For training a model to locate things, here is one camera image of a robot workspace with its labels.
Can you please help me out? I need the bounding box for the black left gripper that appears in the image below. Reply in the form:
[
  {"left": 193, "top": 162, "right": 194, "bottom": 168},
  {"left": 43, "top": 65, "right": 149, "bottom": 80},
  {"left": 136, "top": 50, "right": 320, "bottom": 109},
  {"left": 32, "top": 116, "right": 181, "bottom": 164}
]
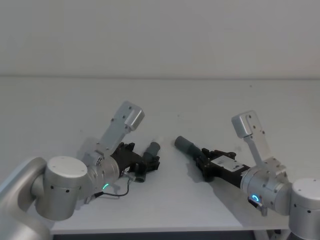
[{"left": 110, "top": 141, "right": 161, "bottom": 176}]

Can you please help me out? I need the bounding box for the thin dark wrist cable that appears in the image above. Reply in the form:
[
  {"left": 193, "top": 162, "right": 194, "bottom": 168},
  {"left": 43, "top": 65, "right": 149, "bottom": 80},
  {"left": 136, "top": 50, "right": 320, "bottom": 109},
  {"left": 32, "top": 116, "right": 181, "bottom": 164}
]
[{"left": 84, "top": 170, "right": 137, "bottom": 205}]

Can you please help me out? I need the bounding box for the grey stepped tube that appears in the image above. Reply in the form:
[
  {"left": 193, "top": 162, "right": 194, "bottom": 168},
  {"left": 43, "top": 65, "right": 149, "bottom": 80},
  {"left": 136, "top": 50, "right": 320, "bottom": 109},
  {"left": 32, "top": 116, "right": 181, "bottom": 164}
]
[
  {"left": 174, "top": 135, "right": 203, "bottom": 157},
  {"left": 136, "top": 141, "right": 162, "bottom": 183}
]

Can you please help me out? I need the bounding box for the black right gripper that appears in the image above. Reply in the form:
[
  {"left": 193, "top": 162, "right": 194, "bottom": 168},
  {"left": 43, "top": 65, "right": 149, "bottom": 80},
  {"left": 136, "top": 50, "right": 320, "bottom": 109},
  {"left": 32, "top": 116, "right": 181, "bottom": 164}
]
[{"left": 196, "top": 147, "right": 248, "bottom": 188}]

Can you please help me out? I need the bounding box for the short cable with silver plug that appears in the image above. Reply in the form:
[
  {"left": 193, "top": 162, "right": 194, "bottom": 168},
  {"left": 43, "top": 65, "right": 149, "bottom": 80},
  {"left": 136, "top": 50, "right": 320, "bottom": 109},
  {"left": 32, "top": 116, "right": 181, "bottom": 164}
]
[{"left": 247, "top": 196, "right": 269, "bottom": 216}]

